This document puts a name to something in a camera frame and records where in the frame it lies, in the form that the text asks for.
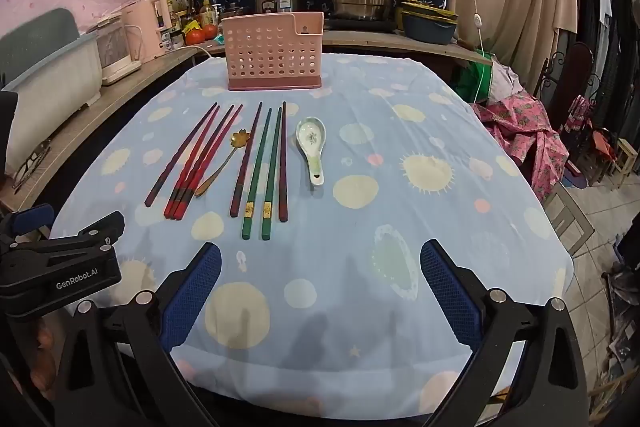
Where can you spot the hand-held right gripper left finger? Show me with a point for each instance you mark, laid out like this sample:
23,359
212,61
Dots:
192,297

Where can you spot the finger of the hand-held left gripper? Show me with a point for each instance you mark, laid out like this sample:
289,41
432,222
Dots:
31,217
97,233

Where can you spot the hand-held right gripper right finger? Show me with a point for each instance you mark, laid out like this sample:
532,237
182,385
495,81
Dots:
450,294

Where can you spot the green chopstick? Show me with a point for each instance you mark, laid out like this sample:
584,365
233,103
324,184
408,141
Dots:
257,174
272,174

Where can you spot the dark red chopstick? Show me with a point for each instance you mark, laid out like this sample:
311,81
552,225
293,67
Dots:
246,159
283,162

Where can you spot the pink perforated utensil holder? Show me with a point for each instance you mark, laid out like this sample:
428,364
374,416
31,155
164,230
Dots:
272,57

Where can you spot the person's left hand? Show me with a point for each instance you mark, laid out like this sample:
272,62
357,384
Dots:
42,342

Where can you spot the black scissors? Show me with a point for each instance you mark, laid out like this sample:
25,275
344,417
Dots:
32,163

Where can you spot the white storage box blue rim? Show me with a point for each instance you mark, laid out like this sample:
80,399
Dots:
55,82

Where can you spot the grey stool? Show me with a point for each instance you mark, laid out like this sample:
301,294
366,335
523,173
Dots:
567,217

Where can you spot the gold flower spoon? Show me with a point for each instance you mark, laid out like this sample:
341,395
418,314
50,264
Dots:
240,138

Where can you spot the blue planet print tablecloth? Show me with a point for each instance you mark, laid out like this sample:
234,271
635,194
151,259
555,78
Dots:
375,132

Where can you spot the cream blender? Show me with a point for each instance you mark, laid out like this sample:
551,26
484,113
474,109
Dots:
117,52

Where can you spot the pink floral cloth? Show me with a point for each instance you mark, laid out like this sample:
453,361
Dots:
525,127

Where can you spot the grey green panel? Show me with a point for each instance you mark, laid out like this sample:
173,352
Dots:
40,32

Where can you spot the white ceramic soup spoon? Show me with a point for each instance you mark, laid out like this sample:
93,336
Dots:
310,137

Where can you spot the pink electric kettle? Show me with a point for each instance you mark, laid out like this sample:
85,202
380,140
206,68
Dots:
145,27

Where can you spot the red tomato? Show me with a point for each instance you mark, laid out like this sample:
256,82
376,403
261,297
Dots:
194,37
209,32

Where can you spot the green bag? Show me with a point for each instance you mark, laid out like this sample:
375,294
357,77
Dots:
472,77

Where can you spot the white cloth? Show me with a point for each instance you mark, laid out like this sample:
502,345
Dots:
505,82

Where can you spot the small wooden stool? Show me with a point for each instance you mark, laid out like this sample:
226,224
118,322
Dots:
626,162

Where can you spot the blue wet wipes packet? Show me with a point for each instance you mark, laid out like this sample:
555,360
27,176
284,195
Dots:
220,38

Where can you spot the dark sauce bottle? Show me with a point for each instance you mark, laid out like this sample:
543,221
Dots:
190,7

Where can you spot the yellow oil bottle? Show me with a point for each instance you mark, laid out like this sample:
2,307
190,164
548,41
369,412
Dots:
205,12

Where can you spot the small steel pot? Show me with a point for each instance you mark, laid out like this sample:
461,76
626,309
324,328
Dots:
234,12

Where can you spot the dark blue bowl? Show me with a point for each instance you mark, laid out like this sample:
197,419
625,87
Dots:
430,32

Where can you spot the black induction cooker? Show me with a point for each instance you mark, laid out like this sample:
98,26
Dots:
380,26

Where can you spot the yellow bowl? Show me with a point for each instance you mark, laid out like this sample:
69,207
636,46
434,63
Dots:
425,5

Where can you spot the hanging clothes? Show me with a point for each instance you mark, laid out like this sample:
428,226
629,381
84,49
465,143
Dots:
615,32

